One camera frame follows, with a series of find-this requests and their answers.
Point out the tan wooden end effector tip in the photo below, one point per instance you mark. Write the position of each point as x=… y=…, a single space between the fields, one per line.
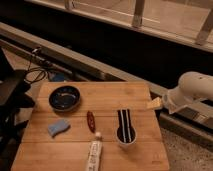
x=155 y=104

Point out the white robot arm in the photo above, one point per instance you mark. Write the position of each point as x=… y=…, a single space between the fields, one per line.
x=192 y=87

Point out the black white striped utensil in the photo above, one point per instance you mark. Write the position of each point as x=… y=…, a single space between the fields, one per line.
x=124 y=118

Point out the white cup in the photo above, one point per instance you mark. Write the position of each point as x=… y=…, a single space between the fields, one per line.
x=126 y=136

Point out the red brown chili pepper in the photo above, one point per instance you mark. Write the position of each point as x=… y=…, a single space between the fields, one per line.
x=91 y=121

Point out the white toothpaste tube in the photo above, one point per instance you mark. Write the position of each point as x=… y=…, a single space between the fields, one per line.
x=94 y=155

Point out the dark blue bowl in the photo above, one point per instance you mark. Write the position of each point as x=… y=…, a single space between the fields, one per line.
x=64 y=98

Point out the black stand at left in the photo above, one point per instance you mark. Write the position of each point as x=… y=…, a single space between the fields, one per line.
x=13 y=97

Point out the white railing post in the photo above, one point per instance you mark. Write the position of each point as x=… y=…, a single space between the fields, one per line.
x=205 y=30
x=138 y=13

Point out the white railing post right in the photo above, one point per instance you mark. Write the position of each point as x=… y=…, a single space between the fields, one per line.
x=205 y=30

